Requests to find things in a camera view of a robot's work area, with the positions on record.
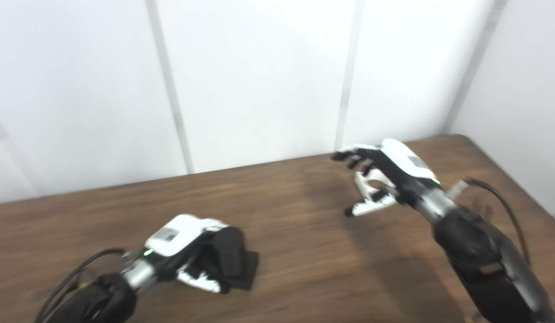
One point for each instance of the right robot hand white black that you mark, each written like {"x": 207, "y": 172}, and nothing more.
{"x": 403, "y": 168}

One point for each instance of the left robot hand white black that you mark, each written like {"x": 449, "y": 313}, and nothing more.
{"x": 174, "y": 235}

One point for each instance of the white square piece with hole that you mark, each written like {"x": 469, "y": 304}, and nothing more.
{"x": 361, "y": 188}

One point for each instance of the black peg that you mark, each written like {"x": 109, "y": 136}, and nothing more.
{"x": 230, "y": 255}

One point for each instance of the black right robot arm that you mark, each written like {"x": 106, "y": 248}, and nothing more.
{"x": 479, "y": 251}

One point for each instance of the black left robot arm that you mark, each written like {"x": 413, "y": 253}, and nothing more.
{"x": 98, "y": 300}

